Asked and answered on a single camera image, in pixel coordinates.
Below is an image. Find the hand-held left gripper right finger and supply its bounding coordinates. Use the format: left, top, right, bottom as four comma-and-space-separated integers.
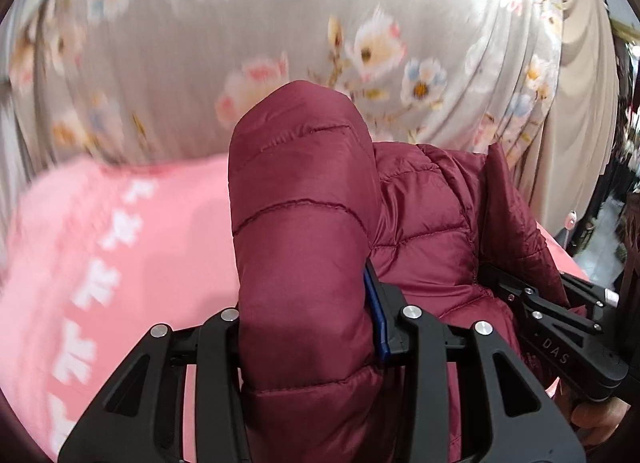
364, 260, 586, 463

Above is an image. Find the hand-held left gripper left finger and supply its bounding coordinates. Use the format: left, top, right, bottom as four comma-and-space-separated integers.
57, 308, 251, 463

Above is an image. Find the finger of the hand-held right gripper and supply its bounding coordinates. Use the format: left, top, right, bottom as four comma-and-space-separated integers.
477, 263, 551, 309
557, 270, 622, 316

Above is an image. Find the maroon puffer jacket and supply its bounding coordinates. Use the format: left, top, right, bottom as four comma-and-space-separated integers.
227, 80, 588, 463

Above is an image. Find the person's right hand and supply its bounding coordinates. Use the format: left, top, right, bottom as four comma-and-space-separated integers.
570, 395, 632, 444

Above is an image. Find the dark wooden furniture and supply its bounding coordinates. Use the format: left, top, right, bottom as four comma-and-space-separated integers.
619, 223, 640, 309

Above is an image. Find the pink patterned blanket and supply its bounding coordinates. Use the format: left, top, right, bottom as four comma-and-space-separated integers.
0, 153, 591, 463

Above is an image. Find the beige curtain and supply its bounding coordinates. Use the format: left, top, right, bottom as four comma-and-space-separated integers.
520, 0, 623, 256

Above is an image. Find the grey floral bedsheet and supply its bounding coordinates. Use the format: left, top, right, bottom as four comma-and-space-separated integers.
0, 0, 566, 274

